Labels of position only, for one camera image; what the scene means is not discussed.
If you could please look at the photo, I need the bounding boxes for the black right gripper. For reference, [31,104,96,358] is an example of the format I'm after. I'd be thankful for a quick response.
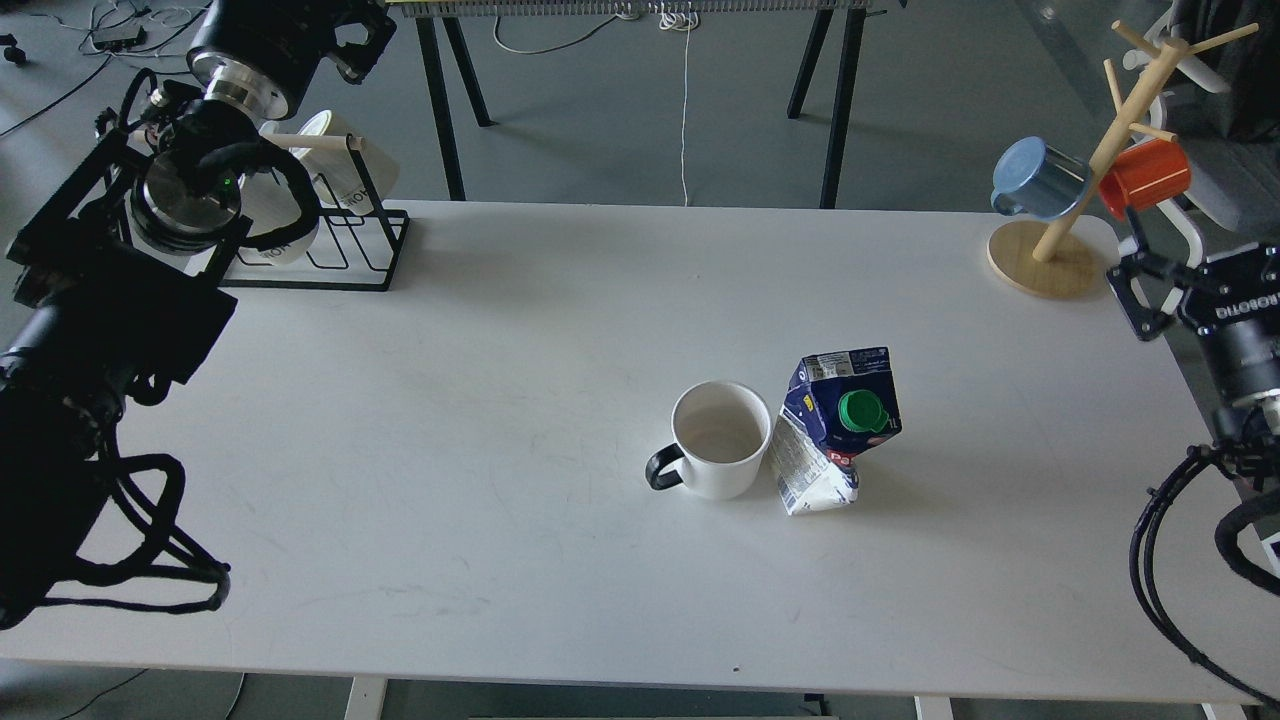
[1106,208,1279,346]

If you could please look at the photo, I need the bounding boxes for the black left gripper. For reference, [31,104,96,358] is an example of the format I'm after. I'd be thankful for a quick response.
[325,1,397,85]

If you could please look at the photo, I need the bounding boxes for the blue white milk carton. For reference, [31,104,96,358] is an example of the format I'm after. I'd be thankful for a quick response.
[771,346,902,518]

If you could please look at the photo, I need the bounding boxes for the white mug black handle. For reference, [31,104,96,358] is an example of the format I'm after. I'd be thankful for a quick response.
[644,380,773,501]

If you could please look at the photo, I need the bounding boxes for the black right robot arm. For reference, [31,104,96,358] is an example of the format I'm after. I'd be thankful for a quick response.
[1106,208,1279,708]

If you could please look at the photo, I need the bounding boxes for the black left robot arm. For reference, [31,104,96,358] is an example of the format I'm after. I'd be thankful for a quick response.
[1,1,396,629]

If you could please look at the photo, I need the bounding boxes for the orange cup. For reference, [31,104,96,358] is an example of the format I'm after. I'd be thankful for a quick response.
[1098,138,1192,220]

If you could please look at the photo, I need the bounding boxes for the blue metal cup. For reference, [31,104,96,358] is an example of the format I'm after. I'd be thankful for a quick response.
[989,136,1094,222]

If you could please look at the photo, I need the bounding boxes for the black trestle table legs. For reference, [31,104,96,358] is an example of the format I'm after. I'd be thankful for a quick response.
[407,1,870,209]

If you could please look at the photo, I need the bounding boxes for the wooden mug tree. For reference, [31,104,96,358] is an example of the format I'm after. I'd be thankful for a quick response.
[987,20,1261,299]

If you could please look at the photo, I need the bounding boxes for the white hanging mug rear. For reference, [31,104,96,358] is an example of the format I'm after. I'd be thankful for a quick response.
[291,110,401,217]

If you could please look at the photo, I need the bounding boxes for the white hanging mug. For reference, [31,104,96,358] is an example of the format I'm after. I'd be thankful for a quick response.
[291,110,401,217]
[239,172,319,265]

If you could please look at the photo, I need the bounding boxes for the white hanging mug front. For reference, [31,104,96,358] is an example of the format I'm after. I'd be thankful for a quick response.
[239,172,319,265]

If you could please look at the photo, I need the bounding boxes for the white chair frame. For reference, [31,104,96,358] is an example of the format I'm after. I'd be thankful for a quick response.
[1119,199,1204,269]

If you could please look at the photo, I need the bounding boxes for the black wire mug rack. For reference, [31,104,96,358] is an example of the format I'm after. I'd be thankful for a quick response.
[223,123,410,291]

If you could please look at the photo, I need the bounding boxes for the white hanging cord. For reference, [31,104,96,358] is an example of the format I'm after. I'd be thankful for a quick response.
[660,8,701,208]

